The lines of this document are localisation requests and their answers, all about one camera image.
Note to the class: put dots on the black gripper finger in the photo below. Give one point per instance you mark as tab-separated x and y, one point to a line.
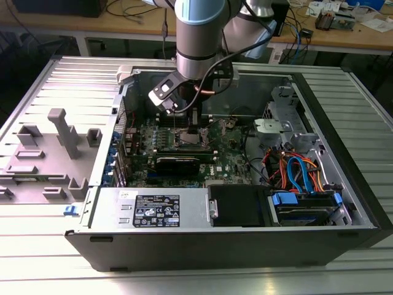
194	130

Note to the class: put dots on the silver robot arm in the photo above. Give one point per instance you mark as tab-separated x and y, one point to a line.
196	49

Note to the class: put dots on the CPU socket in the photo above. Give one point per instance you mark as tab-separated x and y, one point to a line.
177	138

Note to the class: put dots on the blue slot retainer clip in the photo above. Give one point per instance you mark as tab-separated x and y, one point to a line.
115	138
113	152
110	166
108	179

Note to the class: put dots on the green motherboard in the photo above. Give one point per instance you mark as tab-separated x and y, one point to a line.
227	153

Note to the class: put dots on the black graphics card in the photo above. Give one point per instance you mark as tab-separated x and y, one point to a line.
175	167

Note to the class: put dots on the grey case latch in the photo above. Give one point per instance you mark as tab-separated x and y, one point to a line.
124	75

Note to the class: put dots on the silver metal drive cage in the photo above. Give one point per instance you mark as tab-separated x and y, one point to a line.
282	107

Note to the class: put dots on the grey power supply unit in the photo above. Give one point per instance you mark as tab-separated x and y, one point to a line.
107	209

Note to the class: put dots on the black and grey PC case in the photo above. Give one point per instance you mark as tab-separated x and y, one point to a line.
199	249

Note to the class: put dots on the tall black box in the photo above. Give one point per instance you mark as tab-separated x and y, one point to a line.
285	24

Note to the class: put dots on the hard disk in blue carrier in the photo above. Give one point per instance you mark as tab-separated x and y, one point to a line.
294	212

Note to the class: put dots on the small black device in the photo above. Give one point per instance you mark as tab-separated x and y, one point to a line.
307	33

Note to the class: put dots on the wooden desk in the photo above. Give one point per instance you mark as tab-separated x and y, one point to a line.
61	21

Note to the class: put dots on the small blue plastic clip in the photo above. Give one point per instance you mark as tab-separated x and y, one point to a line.
70	210

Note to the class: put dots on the grey plastic parts rack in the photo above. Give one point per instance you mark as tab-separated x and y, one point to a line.
46	166

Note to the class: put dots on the large black box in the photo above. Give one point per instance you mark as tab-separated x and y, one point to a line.
61	7

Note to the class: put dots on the copper heat sink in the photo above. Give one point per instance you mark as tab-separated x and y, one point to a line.
325	20

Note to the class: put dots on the grey electronic device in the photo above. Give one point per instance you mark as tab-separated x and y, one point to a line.
344	20

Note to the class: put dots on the white paper sheet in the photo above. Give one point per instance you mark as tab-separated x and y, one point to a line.
377	24

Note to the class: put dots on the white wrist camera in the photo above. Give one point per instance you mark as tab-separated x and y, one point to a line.
162	90

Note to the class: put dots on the grey metal fan bracket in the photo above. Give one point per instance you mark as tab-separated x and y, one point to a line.
267	126

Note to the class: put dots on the silver hinge bracket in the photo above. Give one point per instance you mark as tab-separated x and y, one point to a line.
213	209

